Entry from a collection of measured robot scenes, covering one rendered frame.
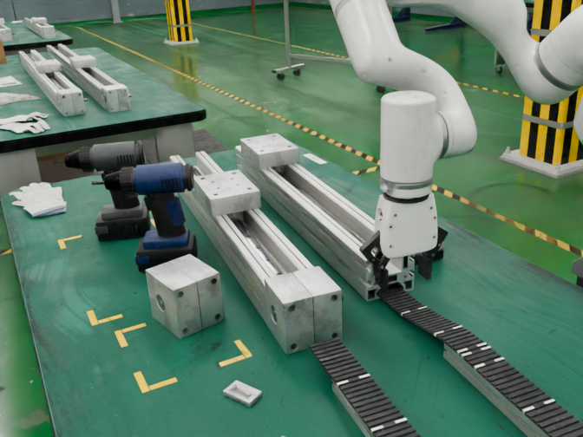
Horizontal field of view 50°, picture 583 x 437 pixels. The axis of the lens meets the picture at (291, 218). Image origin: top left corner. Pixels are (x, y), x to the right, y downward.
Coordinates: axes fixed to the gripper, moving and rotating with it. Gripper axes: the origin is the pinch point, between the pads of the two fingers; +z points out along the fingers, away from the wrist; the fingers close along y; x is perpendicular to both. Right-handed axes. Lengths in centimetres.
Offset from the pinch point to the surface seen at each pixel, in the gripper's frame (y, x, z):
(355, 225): 2.3, 23.2, 0.0
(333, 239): -4.2, 20.0, 0.6
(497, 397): -1.2, -27.4, 5.6
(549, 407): 1.4, -34.2, 3.1
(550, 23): 234, 226, -5
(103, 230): -46, 54, 3
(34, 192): -61, 93, 5
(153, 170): -35, 35, -15
